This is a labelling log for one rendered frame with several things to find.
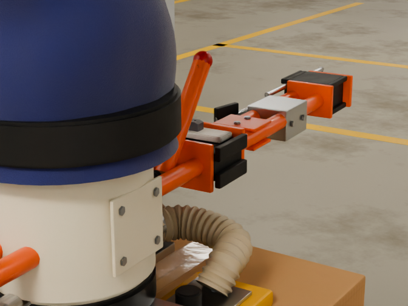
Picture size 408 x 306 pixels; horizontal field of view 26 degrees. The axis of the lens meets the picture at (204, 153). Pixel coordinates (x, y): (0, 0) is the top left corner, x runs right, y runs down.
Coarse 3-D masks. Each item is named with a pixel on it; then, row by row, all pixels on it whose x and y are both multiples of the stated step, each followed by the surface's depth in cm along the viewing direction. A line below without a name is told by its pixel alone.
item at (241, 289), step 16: (176, 288) 98; (192, 288) 91; (208, 288) 97; (240, 288) 97; (256, 288) 98; (192, 304) 90; (208, 304) 93; (224, 304) 93; (240, 304) 94; (256, 304) 95
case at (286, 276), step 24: (168, 264) 108; (192, 264) 108; (264, 264) 108; (288, 264) 108; (312, 264) 108; (168, 288) 102; (288, 288) 102; (312, 288) 102; (336, 288) 102; (360, 288) 104
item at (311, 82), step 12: (312, 72) 139; (324, 72) 139; (288, 84) 134; (300, 84) 133; (312, 84) 132; (324, 84) 131; (336, 84) 133; (348, 84) 137; (300, 96) 133; (324, 96) 131; (336, 96) 136; (348, 96) 138; (324, 108) 132; (336, 108) 135
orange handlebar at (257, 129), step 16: (288, 96) 131; (320, 96) 131; (256, 112) 123; (256, 128) 114; (272, 128) 118; (256, 144) 115; (192, 160) 102; (176, 176) 99; (192, 176) 101; (0, 256) 81; (16, 256) 78; (32, 256) 79; (0, 272) 76; (16, 272) 77
